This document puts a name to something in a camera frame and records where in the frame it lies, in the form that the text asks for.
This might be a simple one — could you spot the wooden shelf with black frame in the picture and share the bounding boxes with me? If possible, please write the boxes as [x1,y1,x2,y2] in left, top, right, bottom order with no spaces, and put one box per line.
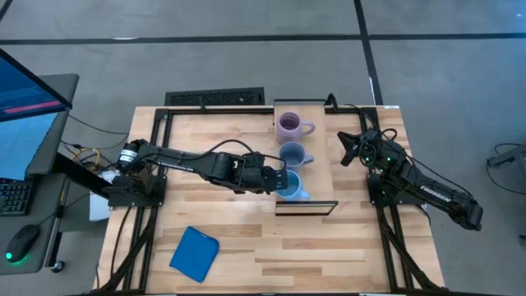
[273,97,339,217]

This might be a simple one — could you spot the black floor cable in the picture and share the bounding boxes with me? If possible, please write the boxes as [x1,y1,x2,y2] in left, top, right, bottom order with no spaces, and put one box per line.
[485,141,526,197]

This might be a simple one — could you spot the periwinkle grey-blue mug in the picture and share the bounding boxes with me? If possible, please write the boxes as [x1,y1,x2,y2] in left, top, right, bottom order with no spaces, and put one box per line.
[279,141,316,171]

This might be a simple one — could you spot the monitor with dark blue screen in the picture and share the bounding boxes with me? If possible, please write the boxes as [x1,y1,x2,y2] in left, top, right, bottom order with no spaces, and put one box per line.
[0,48,75,123]

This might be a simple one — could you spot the monitor with light blue screen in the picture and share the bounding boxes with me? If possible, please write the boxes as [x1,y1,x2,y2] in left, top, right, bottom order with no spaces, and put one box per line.
[0,111,59,183]

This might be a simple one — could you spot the backlit black keyboard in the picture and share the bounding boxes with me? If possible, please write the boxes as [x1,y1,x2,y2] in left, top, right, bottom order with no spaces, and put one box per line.
[0,177,35,217]

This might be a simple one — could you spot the black computer mouse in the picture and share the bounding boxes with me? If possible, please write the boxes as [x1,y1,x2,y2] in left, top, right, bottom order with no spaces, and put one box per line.
[4,224,41,265]

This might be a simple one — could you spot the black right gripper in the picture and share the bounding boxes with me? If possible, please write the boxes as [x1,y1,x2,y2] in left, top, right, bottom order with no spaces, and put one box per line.
[336,128,390,168]

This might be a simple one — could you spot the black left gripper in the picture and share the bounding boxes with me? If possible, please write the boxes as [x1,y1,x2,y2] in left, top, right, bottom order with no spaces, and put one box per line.
[241,153,289,197]

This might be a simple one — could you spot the white box under desk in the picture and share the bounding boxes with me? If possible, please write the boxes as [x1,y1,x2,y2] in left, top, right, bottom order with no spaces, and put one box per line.
[89,169,121,223]

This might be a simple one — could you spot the yellow floor cable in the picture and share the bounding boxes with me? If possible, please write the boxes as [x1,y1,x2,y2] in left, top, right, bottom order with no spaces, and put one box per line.
[71,147,103,170]

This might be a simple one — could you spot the lilac ribbed bubble mug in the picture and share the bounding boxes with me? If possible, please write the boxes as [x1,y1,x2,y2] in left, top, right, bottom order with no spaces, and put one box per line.
[275,111,317,145]

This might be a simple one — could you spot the blue folded cloth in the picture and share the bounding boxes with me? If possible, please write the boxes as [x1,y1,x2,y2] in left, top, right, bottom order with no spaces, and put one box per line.
[168,225,221,284]

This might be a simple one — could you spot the grey computer desk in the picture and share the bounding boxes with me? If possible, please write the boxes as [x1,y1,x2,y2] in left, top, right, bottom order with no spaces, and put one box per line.
[0,73,81,276]

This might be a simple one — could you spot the light blue mug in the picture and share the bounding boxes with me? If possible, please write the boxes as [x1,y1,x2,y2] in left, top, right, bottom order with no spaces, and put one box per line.
[274,169,311,203]

